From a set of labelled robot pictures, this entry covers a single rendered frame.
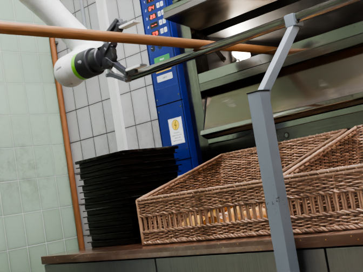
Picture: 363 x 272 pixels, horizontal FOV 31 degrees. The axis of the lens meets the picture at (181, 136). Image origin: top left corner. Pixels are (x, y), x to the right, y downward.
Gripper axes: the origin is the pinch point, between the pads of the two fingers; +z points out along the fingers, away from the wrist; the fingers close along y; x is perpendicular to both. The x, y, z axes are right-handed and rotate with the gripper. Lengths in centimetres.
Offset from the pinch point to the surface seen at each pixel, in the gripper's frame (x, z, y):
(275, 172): 5, 45, 45
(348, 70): -55, 38, 16
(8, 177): -22, -116, 28
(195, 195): -7.8, 6.8, 48.0
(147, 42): 3.0, 7.2, 1.6
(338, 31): -55, 37, 3
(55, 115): -52, -116, 0
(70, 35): 31.4, 7.7, 1.8
